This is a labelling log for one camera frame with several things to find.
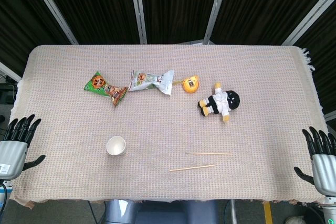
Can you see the grey metal table leg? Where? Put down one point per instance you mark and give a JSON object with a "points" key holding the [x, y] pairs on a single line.
{"points": [[231, 212]]}

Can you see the black fabric partition panel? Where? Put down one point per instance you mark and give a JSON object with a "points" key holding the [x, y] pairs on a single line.
{"points": [[267, 3], [21, 19], [178, 3], [97, 6], [323, 64]]}

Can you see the yellow tape measure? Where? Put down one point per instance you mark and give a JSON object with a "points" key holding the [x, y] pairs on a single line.
{"points": [[190, 85]]}

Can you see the black white plush toy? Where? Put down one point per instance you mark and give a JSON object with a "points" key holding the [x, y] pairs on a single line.
{"points": [[220, 102]]}

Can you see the aluminium partition post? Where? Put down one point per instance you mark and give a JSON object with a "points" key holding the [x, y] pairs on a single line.
{"points": [[309, 19], [53, 9], [136, 6], [10, 73], [331, 116], [216, 9]]}

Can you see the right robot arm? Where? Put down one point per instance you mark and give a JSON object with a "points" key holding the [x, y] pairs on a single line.
{"points": [[331, 211]]}

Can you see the white silver snack bag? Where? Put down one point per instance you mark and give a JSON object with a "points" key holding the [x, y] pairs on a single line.
{"points": [[149, 81]]}

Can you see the left black grey robot hand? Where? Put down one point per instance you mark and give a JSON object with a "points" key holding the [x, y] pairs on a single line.
{"points": [[11, 153]]}

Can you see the beige woven tablecloth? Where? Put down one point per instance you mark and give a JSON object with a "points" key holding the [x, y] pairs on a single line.
{"points": [[168, 124]]}

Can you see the black floor equipment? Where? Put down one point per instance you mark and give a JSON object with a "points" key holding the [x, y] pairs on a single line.
{"points": [[5, 94]]}

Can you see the white paper cup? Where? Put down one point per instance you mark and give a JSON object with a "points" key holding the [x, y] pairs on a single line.
{"points": [[115, 145]]}

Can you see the green snack bag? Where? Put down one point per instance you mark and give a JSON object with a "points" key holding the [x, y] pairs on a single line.
{"points": [[101, 86]]}

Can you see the wooden chopstick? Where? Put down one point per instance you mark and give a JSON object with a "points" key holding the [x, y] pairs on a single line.
{"points": [[193, 168], [210, 153]]}

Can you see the grey robot torso base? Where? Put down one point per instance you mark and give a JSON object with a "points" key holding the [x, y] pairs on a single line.
{"points": [[123, 212]]}

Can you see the right black grey robot hand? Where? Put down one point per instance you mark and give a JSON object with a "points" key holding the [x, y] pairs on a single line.
{"points": [[325, 171]]}

